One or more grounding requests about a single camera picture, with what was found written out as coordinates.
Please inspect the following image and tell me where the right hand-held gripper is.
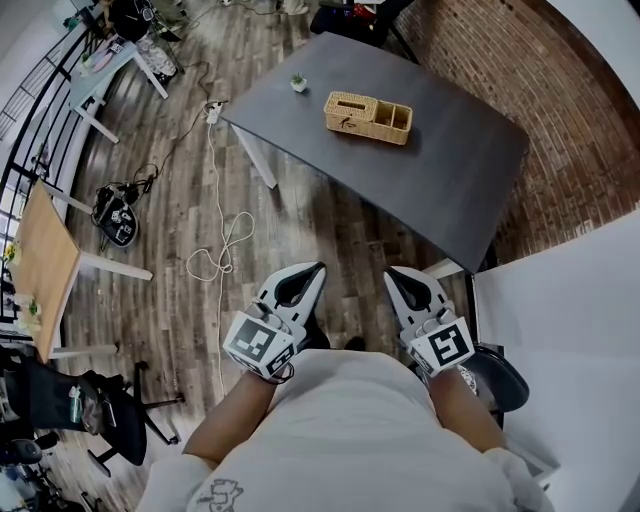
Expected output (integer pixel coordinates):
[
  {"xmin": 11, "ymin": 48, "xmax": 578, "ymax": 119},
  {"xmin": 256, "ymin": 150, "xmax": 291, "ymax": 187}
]
[{"xmin": 382, "ymin": 265, "xmax": 476, "ymax": 379}]

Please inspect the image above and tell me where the black cable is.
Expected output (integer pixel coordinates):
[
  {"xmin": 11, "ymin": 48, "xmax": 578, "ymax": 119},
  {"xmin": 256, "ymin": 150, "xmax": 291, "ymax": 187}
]
[{"xmin": 130, "ymin": 59, "xmax": 227, "ymax": 187}]

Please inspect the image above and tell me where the patterned fabric bag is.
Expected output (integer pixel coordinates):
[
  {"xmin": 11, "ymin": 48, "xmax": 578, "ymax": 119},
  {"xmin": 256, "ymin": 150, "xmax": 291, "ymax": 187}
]
[{"xmin": 133, "ymin": 33, "xmax": 180, "ymax": 80}]

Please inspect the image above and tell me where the person's white shirt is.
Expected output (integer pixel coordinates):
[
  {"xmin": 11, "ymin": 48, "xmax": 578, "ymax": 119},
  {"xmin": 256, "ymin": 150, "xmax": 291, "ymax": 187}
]
[{"xmin": 134, "ymin": 346, "xmax": 557, "ymax": 512}]

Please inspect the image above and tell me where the black chair with red item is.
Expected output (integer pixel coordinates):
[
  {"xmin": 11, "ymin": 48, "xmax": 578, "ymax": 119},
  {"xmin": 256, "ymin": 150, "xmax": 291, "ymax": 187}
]
[{"xmin": 308, "ymin": 0, "xmax": 419, "ymax": 51}]

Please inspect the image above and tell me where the woven wicker box lid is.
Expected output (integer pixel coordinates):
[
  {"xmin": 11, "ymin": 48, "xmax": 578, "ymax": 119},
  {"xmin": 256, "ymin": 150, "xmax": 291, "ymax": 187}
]
[{"xmin": 323, "ymin": 90, "xmax": 380, "ymax": 121}]

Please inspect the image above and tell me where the green bottle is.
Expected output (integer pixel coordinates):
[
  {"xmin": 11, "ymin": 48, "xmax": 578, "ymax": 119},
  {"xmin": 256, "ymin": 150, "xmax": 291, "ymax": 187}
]
[{"xmin": 66, "ymin": 385, "xmax": 85, "ymax": 423}]

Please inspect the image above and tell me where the dark grey table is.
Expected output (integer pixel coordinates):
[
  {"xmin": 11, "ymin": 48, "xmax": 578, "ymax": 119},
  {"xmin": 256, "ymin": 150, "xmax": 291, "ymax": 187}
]
[{"xmin": 218, "ymin": 30, "xmax": 531, "ymax": 275}]

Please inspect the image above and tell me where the person's left forearm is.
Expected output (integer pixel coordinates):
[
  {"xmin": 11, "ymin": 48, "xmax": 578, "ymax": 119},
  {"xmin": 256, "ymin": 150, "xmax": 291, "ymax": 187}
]
[{"xmin": 182, "ymin": 370, "xmax": 279, "ymax": 469}]

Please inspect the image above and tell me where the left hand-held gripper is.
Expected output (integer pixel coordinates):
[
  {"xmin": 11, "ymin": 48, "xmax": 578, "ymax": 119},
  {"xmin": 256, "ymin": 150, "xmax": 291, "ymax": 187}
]
[{"xmin": 221, "ymin": 261, "xmax": 328, "ymax": 385}]

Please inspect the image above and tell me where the black office chair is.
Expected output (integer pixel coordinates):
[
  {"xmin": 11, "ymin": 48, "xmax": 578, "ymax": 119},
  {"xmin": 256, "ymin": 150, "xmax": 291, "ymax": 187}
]
[{"xmin": 0, "ymin": 343, "xmax": 185, "ymax": 477}]

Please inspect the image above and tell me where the black and white device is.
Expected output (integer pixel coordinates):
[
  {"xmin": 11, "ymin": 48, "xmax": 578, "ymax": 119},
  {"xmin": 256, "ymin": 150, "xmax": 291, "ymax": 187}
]
[{"xmin": 91, "ymin": 181, "xmax": 142, "ymax": 249}]

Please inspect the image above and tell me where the black metal railing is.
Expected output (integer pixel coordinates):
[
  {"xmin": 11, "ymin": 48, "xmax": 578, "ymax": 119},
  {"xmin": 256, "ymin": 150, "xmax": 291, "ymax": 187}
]
[{"xmin": 0, "ymin": 18, "xmax": 119, "ymax": 211}]

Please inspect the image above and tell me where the woven wicker box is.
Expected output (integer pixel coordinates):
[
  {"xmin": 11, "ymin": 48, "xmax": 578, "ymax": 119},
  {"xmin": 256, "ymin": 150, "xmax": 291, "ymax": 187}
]
[{"xmin": 322, "ymin": 90, "xmax": 415, "ymax": 147}]

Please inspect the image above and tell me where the white desk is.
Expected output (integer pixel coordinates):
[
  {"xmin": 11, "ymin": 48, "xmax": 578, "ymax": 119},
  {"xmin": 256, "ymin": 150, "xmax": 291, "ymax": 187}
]
[{"xmin": 471, "ymin": 208, "xmax": 640, "ymax": 494}]

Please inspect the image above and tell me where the white cable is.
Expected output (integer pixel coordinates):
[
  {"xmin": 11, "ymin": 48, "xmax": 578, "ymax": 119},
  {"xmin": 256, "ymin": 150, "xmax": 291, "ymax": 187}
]
[{"xmin": 185, "ymin": 118, "xmax": 257, "ymax": 397}]

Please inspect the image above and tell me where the person's right forearm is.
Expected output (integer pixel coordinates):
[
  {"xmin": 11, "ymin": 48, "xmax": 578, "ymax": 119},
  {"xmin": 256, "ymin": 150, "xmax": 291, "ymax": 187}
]
[{"xmin": 427, "ymin": 365, "xmax": 509, "ymax": 455}]

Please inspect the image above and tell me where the pale blue desk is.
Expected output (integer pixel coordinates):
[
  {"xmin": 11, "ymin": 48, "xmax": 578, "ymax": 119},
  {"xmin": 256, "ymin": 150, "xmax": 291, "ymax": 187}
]
[{"xmin": 65, "ymin": 38, "xmax": 172, "ymax": 145}]

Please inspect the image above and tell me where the light wooden table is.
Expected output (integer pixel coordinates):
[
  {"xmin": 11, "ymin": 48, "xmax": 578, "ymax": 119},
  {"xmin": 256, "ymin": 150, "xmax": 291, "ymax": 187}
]
[{"xmin": 8, "ymin": 178, "xmax": 154, "ymax": 363}]

